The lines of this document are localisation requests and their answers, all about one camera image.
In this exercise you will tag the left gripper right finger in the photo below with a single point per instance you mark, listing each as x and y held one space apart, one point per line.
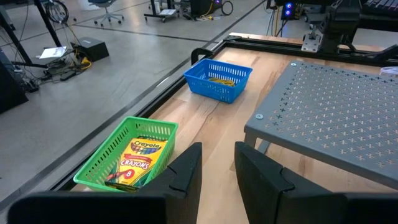
264 189

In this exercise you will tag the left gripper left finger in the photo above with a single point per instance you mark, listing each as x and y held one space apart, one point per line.
183 186

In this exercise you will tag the grey perforated metal stand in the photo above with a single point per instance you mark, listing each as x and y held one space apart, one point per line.
326 118

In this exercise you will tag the yellow rubber band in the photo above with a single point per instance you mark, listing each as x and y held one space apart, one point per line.
224 81
217 80

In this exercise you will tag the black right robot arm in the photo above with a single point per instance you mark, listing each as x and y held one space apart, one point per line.
339 25

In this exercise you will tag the grey swivel office chair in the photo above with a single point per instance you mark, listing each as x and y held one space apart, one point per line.
107 12

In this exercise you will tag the green plastic basket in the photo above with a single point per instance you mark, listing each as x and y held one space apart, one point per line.
102 155

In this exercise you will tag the blue plastic basket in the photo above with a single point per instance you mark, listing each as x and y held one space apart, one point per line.
211 91

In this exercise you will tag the black rectangular box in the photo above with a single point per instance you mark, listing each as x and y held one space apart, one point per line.
91 49

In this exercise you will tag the black equipment case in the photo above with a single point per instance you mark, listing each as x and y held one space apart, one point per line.
200 7

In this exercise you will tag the blue-lit computer case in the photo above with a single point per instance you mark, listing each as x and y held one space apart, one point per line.
287 11

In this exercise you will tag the white paper booklet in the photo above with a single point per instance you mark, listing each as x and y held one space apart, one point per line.
53 53

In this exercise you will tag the black computer tower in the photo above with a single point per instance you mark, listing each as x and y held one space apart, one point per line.
11 87

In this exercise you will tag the backlit keyboard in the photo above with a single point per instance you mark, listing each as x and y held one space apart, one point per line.
382 4

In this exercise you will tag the black rail clamp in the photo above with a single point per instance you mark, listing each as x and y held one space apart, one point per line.
196 53

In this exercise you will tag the grey mounting bracket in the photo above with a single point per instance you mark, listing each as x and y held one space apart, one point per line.
311 43

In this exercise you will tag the black desk leg frame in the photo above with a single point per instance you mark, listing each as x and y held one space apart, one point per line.
47 21

